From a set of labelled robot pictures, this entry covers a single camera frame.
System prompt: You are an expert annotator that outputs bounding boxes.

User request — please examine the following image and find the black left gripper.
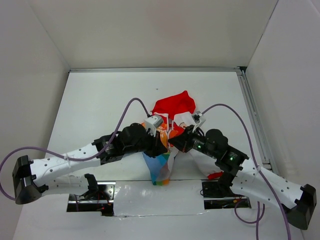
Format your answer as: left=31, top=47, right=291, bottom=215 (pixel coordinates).
left=123, top=128, right=168, bottom=158

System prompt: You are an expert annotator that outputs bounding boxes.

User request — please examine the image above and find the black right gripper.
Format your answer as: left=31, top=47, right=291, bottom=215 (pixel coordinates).
left=167, top=123, right=219, bottom=159

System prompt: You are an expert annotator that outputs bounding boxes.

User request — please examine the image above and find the white and red kids jacket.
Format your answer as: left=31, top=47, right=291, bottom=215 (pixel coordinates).
left=141, top=90, right=226, bottom=186

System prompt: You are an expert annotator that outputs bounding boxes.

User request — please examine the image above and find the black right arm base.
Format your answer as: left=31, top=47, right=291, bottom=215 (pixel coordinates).
left=199, top=172, right=251, bottom=210

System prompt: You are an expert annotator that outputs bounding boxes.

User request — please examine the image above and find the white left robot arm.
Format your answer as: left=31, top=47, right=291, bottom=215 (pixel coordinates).
left=12, top=123, right=167, bottom=205

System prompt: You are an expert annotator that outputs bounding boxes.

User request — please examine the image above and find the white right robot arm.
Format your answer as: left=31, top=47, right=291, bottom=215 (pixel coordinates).
left=169, top=126, right=317, bottom=230

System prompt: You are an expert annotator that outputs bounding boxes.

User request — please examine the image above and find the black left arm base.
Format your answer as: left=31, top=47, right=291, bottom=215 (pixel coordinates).
left=66, top=173, right=116, bottom=217

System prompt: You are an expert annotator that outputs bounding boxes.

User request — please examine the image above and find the white tape sheet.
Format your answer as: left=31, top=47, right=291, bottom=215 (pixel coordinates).
left=113, top=180, right=205, bottom=217

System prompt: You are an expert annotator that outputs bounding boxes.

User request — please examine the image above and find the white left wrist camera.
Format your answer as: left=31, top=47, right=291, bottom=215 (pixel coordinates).
left=144, top=114, right=164, bottom=137

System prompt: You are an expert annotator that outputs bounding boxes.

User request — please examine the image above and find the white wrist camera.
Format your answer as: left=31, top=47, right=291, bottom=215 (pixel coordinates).
left=191, top=111, right=206, bottom=133
left=144, top=114, right=164, bottom=137

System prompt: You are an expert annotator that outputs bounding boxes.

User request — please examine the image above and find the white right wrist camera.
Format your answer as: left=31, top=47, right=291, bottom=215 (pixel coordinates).
left=191, top=111, right=206, bottom=133

